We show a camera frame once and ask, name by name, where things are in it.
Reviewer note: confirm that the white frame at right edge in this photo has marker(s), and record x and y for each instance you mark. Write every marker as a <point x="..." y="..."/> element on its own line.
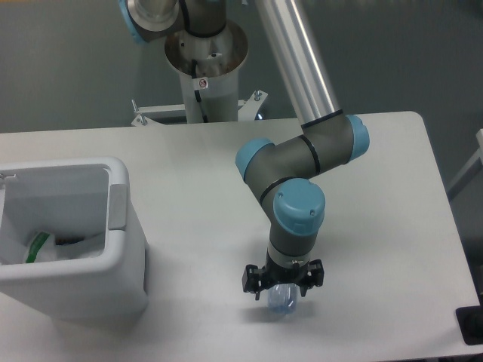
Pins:
<point x="467" y="172"/>

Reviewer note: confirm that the clear plastic water bottle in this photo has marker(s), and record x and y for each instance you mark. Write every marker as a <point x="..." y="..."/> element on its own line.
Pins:
<point x="282" y="298"/>

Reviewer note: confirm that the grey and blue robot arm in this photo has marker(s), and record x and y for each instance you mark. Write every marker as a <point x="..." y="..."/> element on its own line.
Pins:
<point x="279" y="175"/>

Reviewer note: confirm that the white green paper bag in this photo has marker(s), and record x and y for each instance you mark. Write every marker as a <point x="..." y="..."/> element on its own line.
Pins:
<point x="45" y="246"/>

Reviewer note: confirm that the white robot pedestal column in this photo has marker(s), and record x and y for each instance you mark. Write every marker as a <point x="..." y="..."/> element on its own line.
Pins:
<point x="208" y="70"/>

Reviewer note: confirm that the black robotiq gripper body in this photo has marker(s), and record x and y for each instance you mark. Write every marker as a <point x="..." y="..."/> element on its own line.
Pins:
<point x="295" y="274"/>

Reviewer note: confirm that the white pedestal base frame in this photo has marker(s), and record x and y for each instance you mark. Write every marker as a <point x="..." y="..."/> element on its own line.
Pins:
<point x="250" y="109"/>

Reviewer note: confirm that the white plastic trash can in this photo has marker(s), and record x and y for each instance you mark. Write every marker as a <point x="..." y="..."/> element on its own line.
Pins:
<point x="73" y="198"/>

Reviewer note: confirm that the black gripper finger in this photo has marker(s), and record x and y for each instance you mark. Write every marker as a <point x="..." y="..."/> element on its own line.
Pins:
<point x="255" y="280"/>
<point x="312" y="276"/>

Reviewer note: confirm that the black clamp at table edge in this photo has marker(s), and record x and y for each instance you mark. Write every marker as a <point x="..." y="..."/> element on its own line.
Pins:
<point x="470" y="322"/>

